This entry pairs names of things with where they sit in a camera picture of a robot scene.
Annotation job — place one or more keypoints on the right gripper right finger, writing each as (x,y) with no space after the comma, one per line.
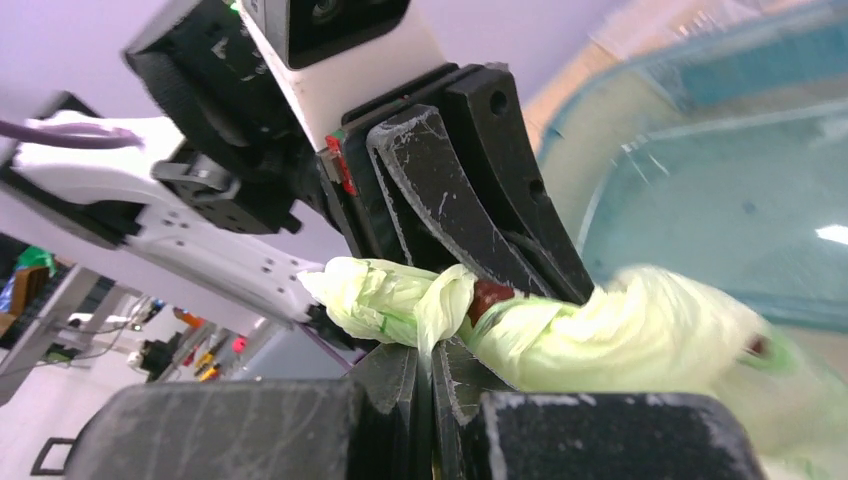
(486,430)

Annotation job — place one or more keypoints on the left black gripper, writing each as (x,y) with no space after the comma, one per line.
(397,190)

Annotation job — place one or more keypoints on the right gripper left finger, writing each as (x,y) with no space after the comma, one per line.
(357,427)

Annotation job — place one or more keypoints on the light green plastic bag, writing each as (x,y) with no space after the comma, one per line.
(648,330)

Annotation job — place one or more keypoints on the teal plastic bin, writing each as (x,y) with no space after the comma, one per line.
(715,145)

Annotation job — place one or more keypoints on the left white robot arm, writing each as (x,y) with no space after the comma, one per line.
(196,189)

